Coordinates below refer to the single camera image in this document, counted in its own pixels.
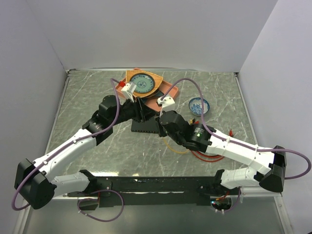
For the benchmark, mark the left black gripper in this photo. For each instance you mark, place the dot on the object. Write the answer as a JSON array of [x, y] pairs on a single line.
[[142, 113]]

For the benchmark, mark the black network switch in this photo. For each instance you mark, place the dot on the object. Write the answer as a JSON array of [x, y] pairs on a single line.
[[149, 126]]

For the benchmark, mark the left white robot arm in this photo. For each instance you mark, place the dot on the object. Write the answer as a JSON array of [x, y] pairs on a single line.
[[35, 180]]

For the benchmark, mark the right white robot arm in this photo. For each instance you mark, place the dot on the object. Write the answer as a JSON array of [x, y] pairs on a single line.
[[264, 167]]

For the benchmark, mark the dark plate under basket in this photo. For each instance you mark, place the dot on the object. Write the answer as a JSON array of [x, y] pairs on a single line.
[[158, 93]]

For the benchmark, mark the teal patterned plate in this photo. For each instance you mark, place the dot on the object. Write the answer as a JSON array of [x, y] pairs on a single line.
[[144, 83]]

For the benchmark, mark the blue white porcelain bowl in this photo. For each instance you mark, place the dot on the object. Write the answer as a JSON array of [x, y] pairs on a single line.
[[196, 107]]

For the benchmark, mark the salmon plastic tray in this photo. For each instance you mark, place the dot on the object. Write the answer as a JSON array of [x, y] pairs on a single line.
[[167, 88]]

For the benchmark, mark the woven bamboo basket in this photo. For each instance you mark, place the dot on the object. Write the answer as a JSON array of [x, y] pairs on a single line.
[[157, 78]]

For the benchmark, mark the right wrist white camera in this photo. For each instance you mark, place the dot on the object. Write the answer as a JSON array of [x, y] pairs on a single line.
[[166, 104]]

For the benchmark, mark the wrist white camera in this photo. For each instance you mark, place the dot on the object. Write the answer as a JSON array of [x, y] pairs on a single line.
[[128, 90], [166, 104]]

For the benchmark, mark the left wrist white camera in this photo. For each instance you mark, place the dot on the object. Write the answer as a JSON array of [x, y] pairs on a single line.
[[128, 90]]

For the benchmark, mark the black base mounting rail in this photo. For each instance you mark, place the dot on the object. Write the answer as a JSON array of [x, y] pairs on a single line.
[[154, 190]]

